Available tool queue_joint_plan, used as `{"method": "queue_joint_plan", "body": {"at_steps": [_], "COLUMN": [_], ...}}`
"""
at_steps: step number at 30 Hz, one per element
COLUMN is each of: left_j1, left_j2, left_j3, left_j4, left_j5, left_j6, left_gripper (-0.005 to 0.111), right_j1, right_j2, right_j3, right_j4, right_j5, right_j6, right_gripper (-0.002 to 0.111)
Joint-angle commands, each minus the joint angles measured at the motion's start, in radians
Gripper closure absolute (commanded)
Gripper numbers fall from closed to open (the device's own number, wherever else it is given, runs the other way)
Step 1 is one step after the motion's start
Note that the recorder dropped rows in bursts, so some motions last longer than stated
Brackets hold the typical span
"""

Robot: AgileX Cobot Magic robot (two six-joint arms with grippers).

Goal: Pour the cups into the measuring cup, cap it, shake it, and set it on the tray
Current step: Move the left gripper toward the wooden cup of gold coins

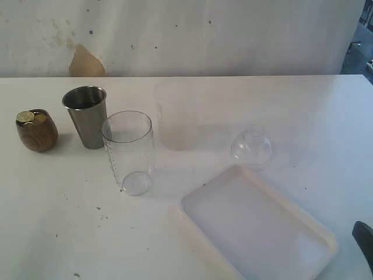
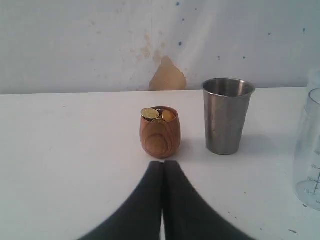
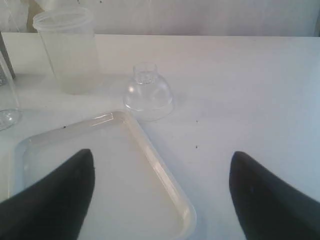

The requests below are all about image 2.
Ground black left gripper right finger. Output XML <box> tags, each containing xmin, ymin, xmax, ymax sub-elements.
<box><xmin>162</xmin><ymin>161</ymin><xmax>252</xmax><ymax>240</ymax></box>

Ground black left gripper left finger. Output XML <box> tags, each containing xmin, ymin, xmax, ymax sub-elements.
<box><xmin>81</xmin><ymin>161</ymin><xmax>164</xmax><ymax>240</ymax></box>

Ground brown wooden cup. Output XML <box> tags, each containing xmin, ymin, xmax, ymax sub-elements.
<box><xmin>139</xmin><ymin>106</ymin><xmax>181</xmax><ymax>159</ymax></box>

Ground gold coins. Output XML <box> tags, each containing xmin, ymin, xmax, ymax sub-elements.
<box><xmin>140</xmin><ymin>108</ymin><xmax>176</xmax><ymax>123</ymax></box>

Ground stainless steel cup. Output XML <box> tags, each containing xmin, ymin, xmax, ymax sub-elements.
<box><xmin>202</xmin><ymin>77</ymin><xmax>255</xmax><ymax>155</ymax></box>

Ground clear glass with amber liquid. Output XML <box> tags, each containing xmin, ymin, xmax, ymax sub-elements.
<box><xmin>293</xmin><ymin>88</ymin><xmax>320</xmax><ymax>211</ymax></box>

